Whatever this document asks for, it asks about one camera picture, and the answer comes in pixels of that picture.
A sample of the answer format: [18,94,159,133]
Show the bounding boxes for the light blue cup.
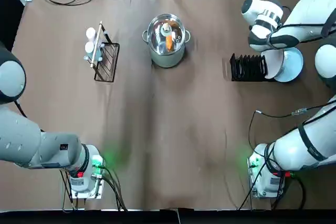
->
[83,40,103,62]

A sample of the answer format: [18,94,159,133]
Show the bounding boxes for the pale pink cup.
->
[85,27,99,42]

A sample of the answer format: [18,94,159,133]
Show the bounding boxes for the pale pink plate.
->
[261,48,286,79]

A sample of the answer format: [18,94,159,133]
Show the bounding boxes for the light blue plate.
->
[272,47,305,83]

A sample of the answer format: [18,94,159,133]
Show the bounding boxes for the black plate drying rack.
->
[230,52,268,82]

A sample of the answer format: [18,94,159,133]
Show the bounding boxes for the grey-green cooking pot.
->
[142,13,192,69]

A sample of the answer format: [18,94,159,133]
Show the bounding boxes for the orange carrot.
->
[165,31,173,51]

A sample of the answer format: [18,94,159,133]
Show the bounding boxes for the glass pot lid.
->
[147,14,186,54]

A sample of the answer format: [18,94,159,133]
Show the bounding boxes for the black wire cup holder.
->
[83,21,121,82]

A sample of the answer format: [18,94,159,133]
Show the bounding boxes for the black left base cable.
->
[101,165,129,211]

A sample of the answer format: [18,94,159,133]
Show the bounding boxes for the black base cable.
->
[101,165,129,211]
[236,155,308,211]

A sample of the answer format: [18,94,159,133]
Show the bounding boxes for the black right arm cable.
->
[248,105,336,156]

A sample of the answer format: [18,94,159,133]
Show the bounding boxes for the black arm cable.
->
[14,100,45,133]
[248,105,336,156]

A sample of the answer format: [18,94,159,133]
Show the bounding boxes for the black right base cable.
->
[236,155,308,211]

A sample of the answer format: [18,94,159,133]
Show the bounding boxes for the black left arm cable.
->
[14,100,45,133]

